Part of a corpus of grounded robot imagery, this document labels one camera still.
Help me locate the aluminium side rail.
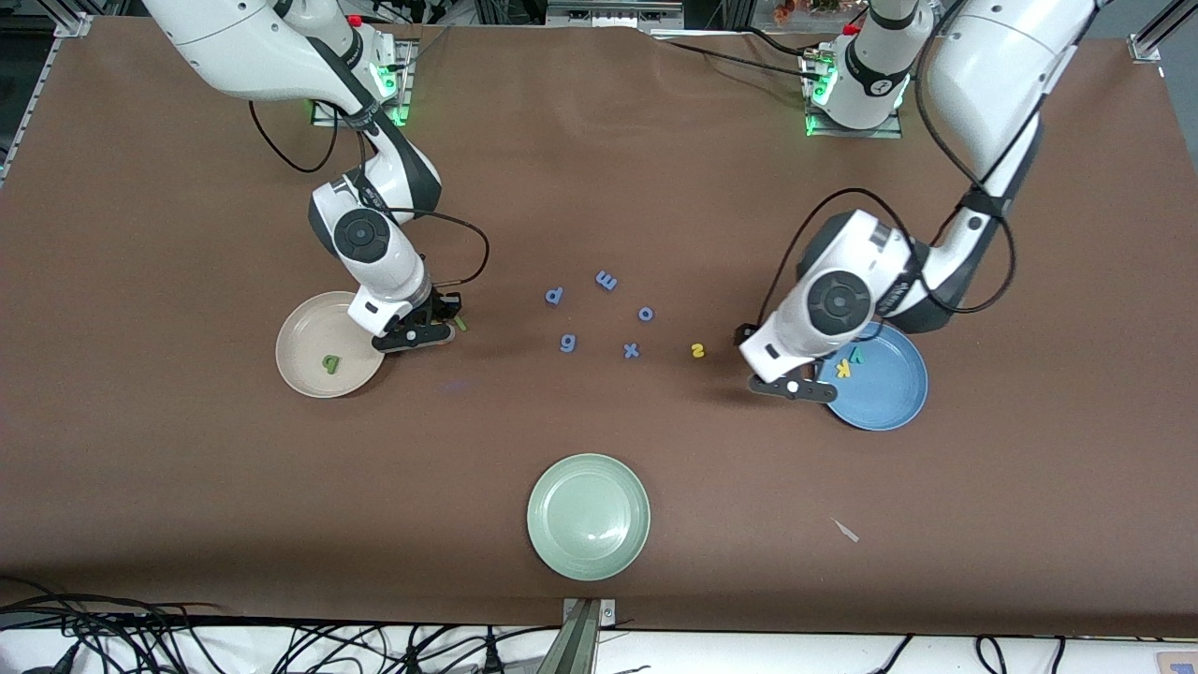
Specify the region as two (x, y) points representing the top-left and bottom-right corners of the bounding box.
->
(0, 14), (95, 188)

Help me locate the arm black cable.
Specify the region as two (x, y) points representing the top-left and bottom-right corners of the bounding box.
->
(248, 98), (490, 286)
(758, 0), (1016, 324)

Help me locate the aluminium frame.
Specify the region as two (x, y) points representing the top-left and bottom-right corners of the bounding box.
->
(473, 0), (750, 31)

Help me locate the brown paper table cover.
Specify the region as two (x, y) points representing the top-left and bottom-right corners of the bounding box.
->
(0, 17), (1198, 639)

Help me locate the metal bracket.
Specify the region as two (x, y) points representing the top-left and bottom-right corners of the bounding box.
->
(536, 597), (619, 674)

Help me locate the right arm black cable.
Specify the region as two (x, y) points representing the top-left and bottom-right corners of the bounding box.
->
(248, 98), (490, 286)

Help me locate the black cable bundle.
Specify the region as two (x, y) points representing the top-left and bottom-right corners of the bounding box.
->
(0, 576), (562, 674)

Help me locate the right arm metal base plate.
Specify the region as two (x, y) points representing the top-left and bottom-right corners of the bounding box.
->
(312, 37), (415, 128)

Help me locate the pale green plate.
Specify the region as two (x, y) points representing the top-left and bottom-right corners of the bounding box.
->
(526, 453), (651, 582)

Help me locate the light brown plate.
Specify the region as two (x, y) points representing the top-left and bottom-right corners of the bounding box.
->
(275, 290), (389, 400)

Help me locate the aluminium corner profile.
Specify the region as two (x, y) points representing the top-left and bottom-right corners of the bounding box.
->
(1128, 0), (1198, 65)

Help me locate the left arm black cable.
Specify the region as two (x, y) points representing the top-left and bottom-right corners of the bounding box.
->
(758, 0), (1016, 324)

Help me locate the blue plate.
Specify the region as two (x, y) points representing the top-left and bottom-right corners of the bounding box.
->
(816, 320), (929, 432)

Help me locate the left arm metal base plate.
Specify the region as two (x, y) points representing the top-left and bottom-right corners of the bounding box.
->
(803, 47), (905, 140)

